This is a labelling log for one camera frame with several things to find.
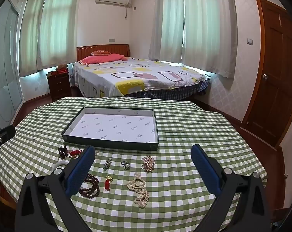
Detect white pearl necklace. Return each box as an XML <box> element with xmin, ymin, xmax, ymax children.
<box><xmin>126</xmin><ymin>172</ymin><xmax>150</xmax><ymax>208</ymax></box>

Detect wooden headboard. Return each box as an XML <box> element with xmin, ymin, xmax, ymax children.
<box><xmin>76</xmin><ymin>44</ymin><xmax>131</xmax><ymax>62</ymax></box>

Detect dark wooden nightstand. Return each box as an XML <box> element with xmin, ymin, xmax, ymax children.
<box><xmin>46</xmin><ymin>72</ymin><xmax>72</xmax><ymax>101</ymax></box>

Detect dark brown bead earrings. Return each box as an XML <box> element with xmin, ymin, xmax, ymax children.
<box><xmin>58</xmin><ymin>145</ymin><xmax>68</xmax><ymax>160</ymax></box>

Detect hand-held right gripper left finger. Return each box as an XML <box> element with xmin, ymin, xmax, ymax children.
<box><xmin>15</xmin><ymin>145</ymin><xmax>95</xmax><ymax>232</ymax></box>

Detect green checkered tablecloth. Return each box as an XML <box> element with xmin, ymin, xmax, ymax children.
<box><xmin>0</xmin><ymin>97</ymin><xmax>268</xmax><ymax>232</ymax></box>

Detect dark red bead bracelet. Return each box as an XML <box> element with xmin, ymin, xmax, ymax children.
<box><xmin>79</xmin><ymin>173</ymin><xmax>100</xmax><ymax>198</ymax></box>

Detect blue plaid bed cover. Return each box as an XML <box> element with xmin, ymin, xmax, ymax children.
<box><xmin>125</xmin><ymin>79</ymin><xmax>209</xmax><ymax>100</ymax></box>

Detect wooden door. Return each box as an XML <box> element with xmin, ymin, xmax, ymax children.
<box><xmin>241</xmin><ymin>0</ymin><xmax>292</xmax><ymax>148</ymax></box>

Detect glass wardrobe door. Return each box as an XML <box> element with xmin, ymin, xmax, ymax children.
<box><xmin>0</xmin><ymin>0</ymin><xmax>25</xmax><ymax>127</ymax></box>

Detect gold pearl brooch necklace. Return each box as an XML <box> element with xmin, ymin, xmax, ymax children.
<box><xmin>141</xmin><ymin>156</ymin><xmax>155</xmax><ymax>174</ymax></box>

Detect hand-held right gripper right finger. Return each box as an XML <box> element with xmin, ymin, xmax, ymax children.
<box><xmin>191</xmin><ymin>144</ymin><xmax>273</xmax><ymax>232</ymax></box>

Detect red tassel pendant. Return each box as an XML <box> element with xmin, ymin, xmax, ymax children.
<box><xmin>104</xmin><ymin>174</ymin><xmax>113</xmax><ymax>191</ymax></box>

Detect white jade bangle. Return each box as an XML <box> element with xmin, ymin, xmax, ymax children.
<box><xmin>52</xmin><ymin>161</ymin><xmax>66</xmax><ymax>174</ymax></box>

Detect pink pillow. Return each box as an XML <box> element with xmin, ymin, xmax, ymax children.
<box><xmin>81</xmin><ymin>54</ymin><xmax>126</xmax><ymax>65</ymax></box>

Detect white curtain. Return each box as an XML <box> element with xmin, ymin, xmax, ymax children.
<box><xmin>181</xmin><ymin>0</ymin><xmax>238</xmax><ymax>79</ymax></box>
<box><xmin>148</xmin><ymin>0</ymin><xmax>185</xmax><ymax>61</ymax></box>
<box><xmin>19</xmin><ymin>0</ymin><xmax>49</xmax><ymax>78</ymax></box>
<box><xmin>37</xmin><ymin>0</ymin><xmax>80</xmax><ymax>71</ymax></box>

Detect dark green shallow box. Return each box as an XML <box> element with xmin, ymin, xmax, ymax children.
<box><xmin>61</xmin><ymin>106</ymin><xmax>159</xmax><ymax>151</ymax></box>

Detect red knot charm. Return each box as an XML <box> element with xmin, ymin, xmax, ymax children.
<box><xmin>69</xmin><ymin>149</ymin><xmax>83</xmax><ymax>160</ymax></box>

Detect bed with patterned cover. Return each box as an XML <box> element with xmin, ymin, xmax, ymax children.
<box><xmin>72</xmin><ymin>57</ymin><xmax>211</xmax><ymax>97</ymax></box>

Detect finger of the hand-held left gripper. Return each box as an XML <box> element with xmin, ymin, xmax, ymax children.
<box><xmin>0</xmin><ymin>125</ymin><xmax>16</xmax><ymax>143</ymax></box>

